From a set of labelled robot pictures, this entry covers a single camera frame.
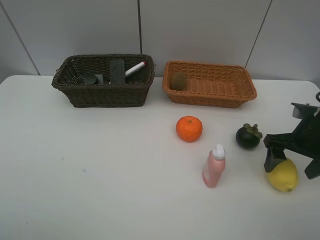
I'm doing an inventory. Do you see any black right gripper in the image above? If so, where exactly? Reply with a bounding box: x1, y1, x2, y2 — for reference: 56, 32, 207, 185
263, 114, 320, 179

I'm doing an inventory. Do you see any yellow lemon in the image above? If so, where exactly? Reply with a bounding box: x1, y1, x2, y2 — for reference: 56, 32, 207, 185
266, 158, 299, 192

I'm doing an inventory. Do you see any dark purple mangosteen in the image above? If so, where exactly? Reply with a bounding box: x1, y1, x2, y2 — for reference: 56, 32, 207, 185
235, 123, 263, 150

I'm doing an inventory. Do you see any pink lotion bottle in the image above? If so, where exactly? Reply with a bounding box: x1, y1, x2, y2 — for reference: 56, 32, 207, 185
202, 144, 226, 188

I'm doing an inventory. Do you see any orange mandarin fruit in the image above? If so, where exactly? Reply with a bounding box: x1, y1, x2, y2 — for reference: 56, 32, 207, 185
176, 115, 203, 143

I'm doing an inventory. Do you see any brown kiwi fruit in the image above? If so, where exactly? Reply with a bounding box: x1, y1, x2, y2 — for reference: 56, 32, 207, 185
170, 72, 188, 91

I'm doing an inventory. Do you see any grey felt whiteboard eraser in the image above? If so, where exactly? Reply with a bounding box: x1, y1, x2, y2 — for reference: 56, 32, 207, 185
109, 58, 126, 84

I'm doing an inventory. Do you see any black square bottle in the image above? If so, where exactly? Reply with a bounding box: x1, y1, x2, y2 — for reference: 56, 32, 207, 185
79, 73, 109, 85

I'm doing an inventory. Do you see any orange wicker basket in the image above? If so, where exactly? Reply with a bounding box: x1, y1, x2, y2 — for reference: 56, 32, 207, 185
162, 60, 257, 108

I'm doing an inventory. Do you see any white red-capped marker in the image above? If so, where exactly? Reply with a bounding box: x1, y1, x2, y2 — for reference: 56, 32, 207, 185
125, 61, 147, 78

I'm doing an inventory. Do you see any dark brown wicker basket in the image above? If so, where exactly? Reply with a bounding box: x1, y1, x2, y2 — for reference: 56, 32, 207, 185
51, 54, 155, 108

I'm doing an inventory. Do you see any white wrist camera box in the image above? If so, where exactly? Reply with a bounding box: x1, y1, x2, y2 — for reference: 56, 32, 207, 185
291, 102, 320, 120

